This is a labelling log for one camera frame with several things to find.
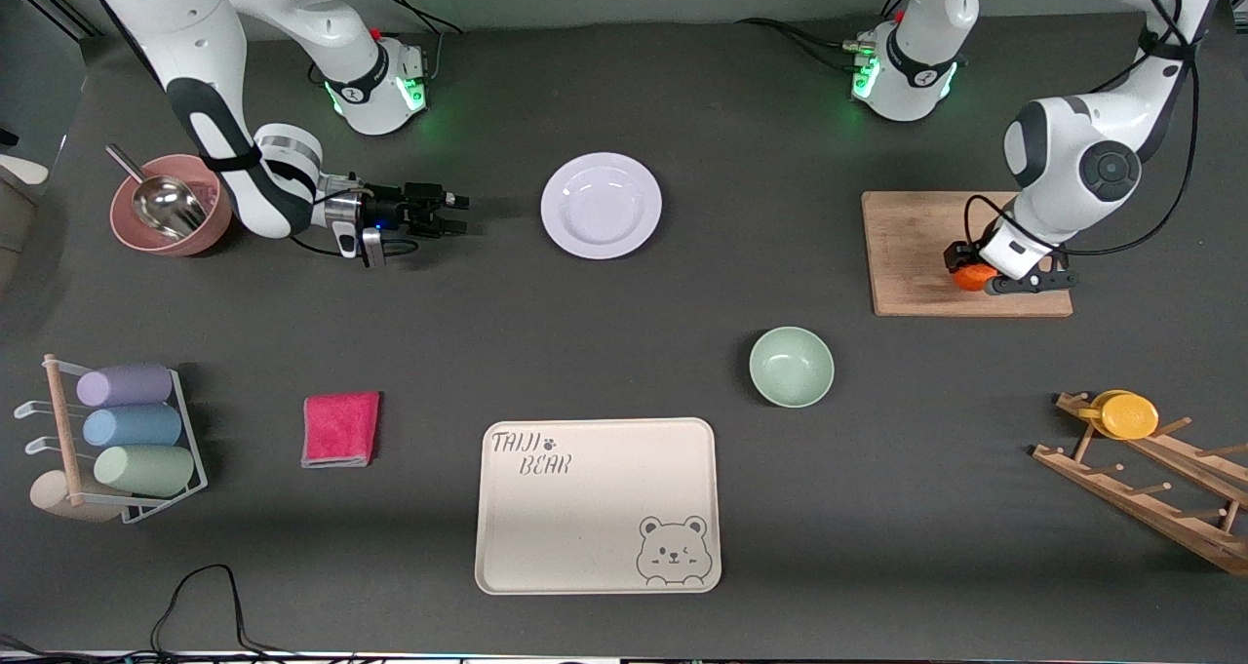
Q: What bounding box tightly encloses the pink bowl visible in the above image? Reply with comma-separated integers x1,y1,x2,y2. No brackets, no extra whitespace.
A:
109,153,234,257

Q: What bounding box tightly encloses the beige cup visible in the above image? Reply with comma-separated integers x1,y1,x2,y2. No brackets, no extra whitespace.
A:
29,470,123,524

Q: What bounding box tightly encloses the white wire cup rack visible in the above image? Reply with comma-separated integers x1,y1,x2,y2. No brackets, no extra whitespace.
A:
14,353,209,526

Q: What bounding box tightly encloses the pale green bowl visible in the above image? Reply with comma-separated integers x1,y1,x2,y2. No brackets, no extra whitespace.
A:
749,326,836,410

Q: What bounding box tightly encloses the yellow cup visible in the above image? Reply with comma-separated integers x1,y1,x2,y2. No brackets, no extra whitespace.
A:
1077,389,1160,441

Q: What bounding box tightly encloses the wooden cutting board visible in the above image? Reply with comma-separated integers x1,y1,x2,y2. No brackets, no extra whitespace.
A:
861,191,1074,318

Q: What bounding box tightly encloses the white round plate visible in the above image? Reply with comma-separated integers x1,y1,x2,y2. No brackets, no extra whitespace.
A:
540,151,663,260

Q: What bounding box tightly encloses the cream bear print tray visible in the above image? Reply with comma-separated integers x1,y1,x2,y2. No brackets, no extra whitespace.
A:
474,417,723,597

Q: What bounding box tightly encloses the green cup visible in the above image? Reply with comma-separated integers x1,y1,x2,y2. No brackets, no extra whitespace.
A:
94,445,196,497

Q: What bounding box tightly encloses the black cable at table edge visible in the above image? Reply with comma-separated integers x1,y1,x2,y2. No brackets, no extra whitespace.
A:
0,564,391,664

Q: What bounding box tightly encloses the pink folded cloth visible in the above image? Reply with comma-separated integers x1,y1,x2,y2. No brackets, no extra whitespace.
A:
300,391,382,469

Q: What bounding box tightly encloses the metal scoop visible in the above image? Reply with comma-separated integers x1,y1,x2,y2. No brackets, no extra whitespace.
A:
105,144,209,243

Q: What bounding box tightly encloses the black arm base cable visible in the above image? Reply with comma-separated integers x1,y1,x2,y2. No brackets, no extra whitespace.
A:
736,0,913,72
369,0,464,85

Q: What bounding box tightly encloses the black right arm base cable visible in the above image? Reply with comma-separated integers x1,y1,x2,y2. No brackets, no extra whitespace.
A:
369,0,464,85

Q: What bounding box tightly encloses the purple cup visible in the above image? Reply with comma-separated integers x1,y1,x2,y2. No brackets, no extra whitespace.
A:
76,363,175,409

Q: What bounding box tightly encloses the blue cup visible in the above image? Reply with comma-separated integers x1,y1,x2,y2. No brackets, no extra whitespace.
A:
82,405,183,449

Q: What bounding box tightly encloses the wooden peg drying rack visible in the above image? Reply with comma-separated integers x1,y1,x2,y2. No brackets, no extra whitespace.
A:
1031,391,1248,577

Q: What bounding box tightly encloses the black left arm base cable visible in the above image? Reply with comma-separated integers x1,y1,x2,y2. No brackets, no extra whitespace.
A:
736,0,913,72

